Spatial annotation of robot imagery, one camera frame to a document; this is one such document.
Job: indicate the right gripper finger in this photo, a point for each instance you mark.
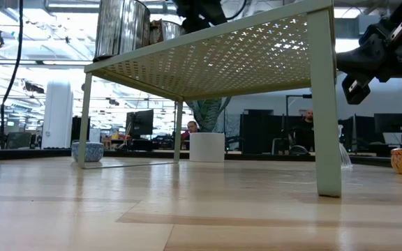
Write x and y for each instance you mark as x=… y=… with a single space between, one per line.
x=375 y=43
x=361 y=62

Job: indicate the silver lidded candle jar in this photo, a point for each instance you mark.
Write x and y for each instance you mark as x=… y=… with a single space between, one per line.
x=122 y=28
x=171 y=30

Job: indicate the clear glass candlestick holder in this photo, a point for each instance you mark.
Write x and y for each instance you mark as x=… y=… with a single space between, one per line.
x=345 y=158

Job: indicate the blue patterned votive holder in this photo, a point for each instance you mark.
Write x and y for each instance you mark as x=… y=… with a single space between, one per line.
x=94 y=152

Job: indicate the green perforated metal shelf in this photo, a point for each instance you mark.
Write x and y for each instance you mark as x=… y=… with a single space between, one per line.
x=325 y=104

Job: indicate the black computer monitor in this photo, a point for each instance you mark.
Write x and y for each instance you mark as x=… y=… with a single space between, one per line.
x=365 y=129
x=392 y=122
x=141 y=122

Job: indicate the person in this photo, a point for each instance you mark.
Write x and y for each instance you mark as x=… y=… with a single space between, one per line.
x=305 y=132
x=192 y=128

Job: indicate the black cabinet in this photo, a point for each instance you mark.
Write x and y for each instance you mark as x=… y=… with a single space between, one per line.
x=257 y=132

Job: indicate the snake plant in white pot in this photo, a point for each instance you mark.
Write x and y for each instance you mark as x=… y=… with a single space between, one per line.
x=207 y=148

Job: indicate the white column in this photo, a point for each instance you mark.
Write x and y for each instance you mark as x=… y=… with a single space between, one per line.
x=58 y=115

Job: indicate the black aluminium table frame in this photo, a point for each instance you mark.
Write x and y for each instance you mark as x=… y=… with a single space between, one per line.
x=30 y=154

